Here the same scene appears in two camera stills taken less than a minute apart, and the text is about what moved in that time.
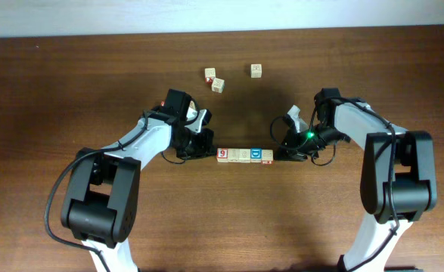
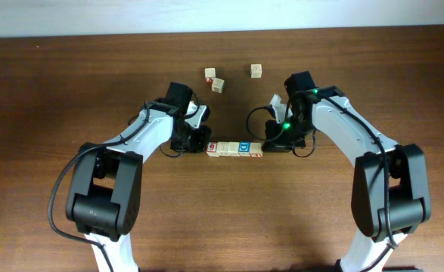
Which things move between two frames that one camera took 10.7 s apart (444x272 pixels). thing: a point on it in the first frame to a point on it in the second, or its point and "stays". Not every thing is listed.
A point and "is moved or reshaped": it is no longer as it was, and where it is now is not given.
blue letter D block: [256, 155] to [244, 148]
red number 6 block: [222, 155] is moved or reshaped
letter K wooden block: [218, 85] stays
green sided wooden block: [244, 156] to [233, 148]
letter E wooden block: [209, 74] stays
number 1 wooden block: [234, 155] to [222, 148]
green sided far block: [256, 70] stays
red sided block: [267, 156] to [256, 149]
